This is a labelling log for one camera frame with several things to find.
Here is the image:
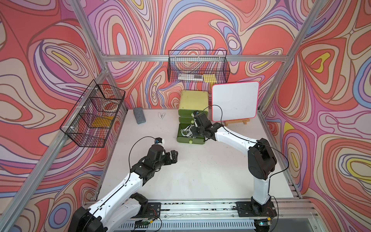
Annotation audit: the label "white earphones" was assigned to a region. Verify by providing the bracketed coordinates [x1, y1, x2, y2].
[181, 125, 193, 138]

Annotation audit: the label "green top drawer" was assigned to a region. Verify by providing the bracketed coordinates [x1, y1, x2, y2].
[178, 108, 202, 118]

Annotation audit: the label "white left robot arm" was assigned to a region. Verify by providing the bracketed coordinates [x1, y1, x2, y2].
[68, 144, 178, 232]

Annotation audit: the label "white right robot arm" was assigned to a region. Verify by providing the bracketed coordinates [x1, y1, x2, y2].
[185, 111, 277, 216]

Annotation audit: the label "yellow pink drawer cabinet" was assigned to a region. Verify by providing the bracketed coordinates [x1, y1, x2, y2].
[178, 90, 209, 114]

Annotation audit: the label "wooden whiteboard easel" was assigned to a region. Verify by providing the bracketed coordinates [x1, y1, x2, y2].
[225, 119, 250, 126]

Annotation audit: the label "pink framed whiteboard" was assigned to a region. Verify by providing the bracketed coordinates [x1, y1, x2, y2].
[211, 81, 259, 121]

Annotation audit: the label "grey felt eraser block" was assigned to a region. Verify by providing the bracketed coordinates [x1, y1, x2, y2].
[133, 107, 146, 124]

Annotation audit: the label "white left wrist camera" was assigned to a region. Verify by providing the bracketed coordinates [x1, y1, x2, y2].
[154, 137, 164, 145]

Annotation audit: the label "black wire basket back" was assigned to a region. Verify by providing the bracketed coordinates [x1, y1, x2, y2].
[167, 48, 231, 84]

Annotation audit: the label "black wire basket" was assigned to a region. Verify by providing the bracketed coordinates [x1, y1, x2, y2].
[60, 80, 126, 148]
[167, 48, 231, 84]

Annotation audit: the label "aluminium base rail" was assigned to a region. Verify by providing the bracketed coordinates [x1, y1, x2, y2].
[75, 198, 319, 232]

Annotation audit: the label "black wire basket left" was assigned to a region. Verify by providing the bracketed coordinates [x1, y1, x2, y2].
[60, 80, 126, 148]

